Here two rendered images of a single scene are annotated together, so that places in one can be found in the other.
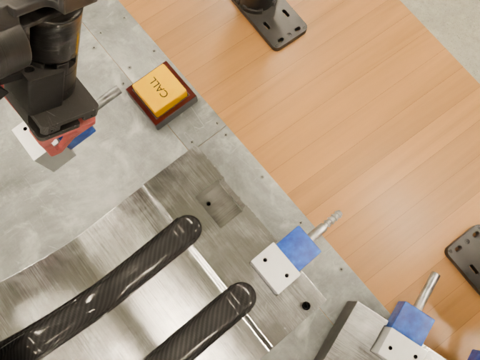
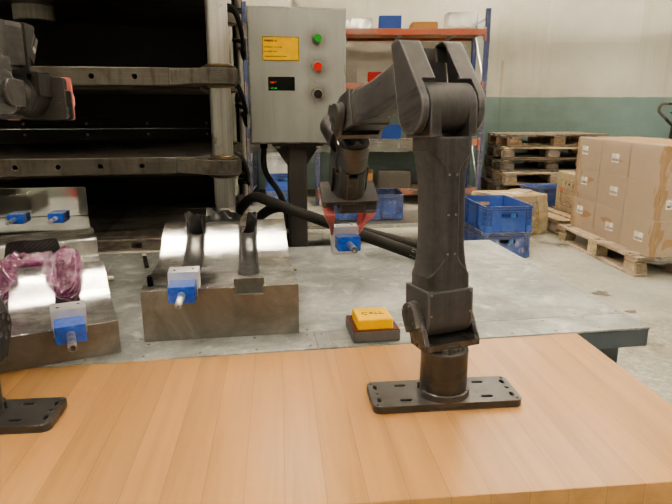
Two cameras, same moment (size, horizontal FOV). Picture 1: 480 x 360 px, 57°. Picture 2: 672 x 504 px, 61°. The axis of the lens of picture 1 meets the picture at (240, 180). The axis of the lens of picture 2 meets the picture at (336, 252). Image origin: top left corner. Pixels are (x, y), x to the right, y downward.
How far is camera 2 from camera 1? 1.05 m
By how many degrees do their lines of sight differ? 84
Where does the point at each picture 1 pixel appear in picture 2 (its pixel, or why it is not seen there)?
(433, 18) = not seen: outside the picture
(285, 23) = (392, 395)
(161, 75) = (382, 315)
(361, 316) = (108, 318)
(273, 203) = (230, 348)
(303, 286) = (160, 288)
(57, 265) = (279, 250)
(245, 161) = (278, 347)
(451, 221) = (76, 419)
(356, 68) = (296, 427)
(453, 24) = not seen: outside the picture
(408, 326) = (71, 319)
